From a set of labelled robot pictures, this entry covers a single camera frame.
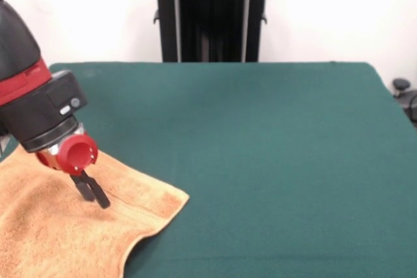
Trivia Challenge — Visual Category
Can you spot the dark green table cloth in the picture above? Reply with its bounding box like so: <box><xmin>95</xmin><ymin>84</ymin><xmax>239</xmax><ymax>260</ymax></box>
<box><xmin>6</xmin><ymin>61</ymin><xmax>417</xmax><ymax>278</ymax></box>

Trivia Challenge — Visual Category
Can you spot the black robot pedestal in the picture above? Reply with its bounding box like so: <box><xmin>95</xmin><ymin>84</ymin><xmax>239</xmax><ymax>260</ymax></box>
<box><xmin>142</xmin><ymin>0</ymin><xmax>281</xmax><ymax>63</ymax></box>

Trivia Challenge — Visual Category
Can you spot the orange terry towel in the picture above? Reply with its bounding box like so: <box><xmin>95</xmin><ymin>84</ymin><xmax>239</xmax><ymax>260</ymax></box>
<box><xmin>0</xmin><ymin>146</ymin><xmax>190</xmax><ymax>278</ymax></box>

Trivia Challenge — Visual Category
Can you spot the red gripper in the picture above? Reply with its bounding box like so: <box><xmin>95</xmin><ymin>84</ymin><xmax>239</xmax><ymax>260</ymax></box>
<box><xmin>35</xmin><ymin>133</ymin><xmax>110</xmax><ymax>209</ymax></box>

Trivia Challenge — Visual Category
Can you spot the black chair base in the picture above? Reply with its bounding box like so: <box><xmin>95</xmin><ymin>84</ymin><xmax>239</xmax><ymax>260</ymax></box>
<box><xmin>392</xmin><ymin>77</ymin><xmax>417</xmax><ymax>129</ymax></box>

